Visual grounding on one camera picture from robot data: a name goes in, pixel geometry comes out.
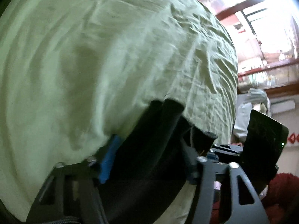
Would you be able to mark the dark red sleeve forearm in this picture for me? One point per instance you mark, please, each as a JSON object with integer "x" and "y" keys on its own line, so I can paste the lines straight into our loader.
{"x": 281, "y": 199}

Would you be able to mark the light green bed sheet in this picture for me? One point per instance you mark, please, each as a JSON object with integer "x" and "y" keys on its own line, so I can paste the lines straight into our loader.
{"x": 75, "y": 71}

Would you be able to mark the black pants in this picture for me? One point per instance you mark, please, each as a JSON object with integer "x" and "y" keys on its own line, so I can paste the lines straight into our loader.
{"x": 152, "y": 164}

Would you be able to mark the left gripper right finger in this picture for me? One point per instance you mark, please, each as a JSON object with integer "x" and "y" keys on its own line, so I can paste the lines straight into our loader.
{"x": 224, "y": 193}

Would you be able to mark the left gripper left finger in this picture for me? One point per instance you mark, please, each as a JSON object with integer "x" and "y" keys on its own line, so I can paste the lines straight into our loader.
{"x": 70, "y": 194}

